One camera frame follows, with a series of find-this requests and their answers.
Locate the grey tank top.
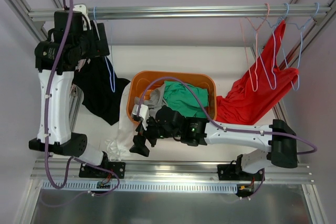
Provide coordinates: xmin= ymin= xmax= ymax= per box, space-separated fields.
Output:
xmin=143 ymin=84 xmax=167 ymax=112

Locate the white tank top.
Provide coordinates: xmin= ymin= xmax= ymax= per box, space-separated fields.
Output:
xmin=105 ymin=85 xmax=135 ymax=162

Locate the green tank top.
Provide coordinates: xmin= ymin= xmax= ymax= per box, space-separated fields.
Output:
xmin=163 ymin=81 xmax=206 ymax=118

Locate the black tank top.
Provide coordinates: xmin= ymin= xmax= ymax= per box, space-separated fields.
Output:
xmin=72 ymin=57 xmax=130 ymax=125

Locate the blue wire hanger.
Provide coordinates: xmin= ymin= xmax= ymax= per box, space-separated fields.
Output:
xmin=286 ymin=2 xmax=320 ymax=91
xmin=93 ymin=6 xmax=116 ymax=93
xmin=260 ymin=3 xmax=289 ymax=90

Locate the red tank top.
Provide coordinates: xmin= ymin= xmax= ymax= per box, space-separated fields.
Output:
xmin=216 ymin=21 xmax=299 ymax=125

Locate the pink wire hanger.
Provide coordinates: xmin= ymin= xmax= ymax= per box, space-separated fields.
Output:
xmin=239 ymin=3 xmax=271 ymax=92

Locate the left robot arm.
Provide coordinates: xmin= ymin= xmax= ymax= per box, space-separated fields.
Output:
xmin=29 ymin=9 xmax=109 ymax=177

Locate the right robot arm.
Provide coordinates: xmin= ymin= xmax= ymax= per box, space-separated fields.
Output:
xmin=130 ymin=104 xmax=298 ymax=180

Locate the orange plastic basket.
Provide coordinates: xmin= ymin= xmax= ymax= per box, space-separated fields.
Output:
xmin=127 ymin=71 xmax=217 ymax=125

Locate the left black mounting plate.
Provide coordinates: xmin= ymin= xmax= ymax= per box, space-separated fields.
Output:
xmin=79 ymin=162 xmax=125 ymax=179

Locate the black mounting plate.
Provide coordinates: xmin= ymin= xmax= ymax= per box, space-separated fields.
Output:
xmin=79 ymin=162 xmax=125 ymax=179
xmin=217 ymin=164 xmax=239 ymax=181

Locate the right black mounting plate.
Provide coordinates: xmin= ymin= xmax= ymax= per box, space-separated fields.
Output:
xmin=217 ymin=164 xmax=239 ymax=181

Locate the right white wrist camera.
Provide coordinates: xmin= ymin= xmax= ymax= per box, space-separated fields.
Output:
xmin=131 ymin=104 xmax=150 ymax=130

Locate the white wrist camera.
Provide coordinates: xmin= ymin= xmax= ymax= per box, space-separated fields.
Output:
xmin=73 ymin=4 xmax=92 ymax=31
xmin=131 ymin=104 xmax=150 ymax=130

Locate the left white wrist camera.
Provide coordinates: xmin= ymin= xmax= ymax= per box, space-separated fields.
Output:
xmin=73 ymin=4 xmax=92 ymax=31

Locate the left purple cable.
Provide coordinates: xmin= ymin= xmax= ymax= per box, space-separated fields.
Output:
xmin=43 ymin=0 xmax=120 ymax=197

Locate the white slotted cable duct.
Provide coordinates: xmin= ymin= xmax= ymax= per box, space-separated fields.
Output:
xmin=41 ymin=180 xmax=238 ymax=194

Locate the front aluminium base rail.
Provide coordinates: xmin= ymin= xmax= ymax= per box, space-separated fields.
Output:
xmin=30 ymin=158 xmax=315 ymax=184

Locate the aluminium hanging rail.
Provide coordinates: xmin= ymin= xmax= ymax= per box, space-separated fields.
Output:
xmin=27 ymin=4 xmax=333 ymax=22

